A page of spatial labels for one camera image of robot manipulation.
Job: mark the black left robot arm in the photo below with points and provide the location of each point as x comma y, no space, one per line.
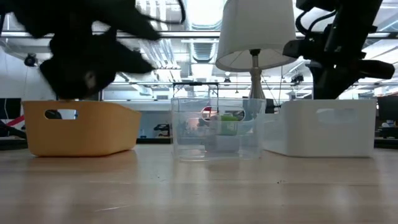
77,12

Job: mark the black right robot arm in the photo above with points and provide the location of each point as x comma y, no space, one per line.
351,25

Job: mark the orange plastic bin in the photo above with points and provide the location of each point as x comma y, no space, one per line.
93,133

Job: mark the white plastic bin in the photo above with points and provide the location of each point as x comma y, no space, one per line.
326,137

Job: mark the clear plastic bin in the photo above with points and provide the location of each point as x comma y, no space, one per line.
186,146

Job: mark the black monitor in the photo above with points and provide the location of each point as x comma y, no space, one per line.
388,109
9,109

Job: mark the table lamp with white shade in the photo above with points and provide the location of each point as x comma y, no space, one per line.
255,25

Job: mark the small green object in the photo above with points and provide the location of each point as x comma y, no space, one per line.
229,124

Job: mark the black ceiling camera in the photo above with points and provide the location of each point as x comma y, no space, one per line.
30,59

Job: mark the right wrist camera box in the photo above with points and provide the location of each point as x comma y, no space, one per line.
295,48

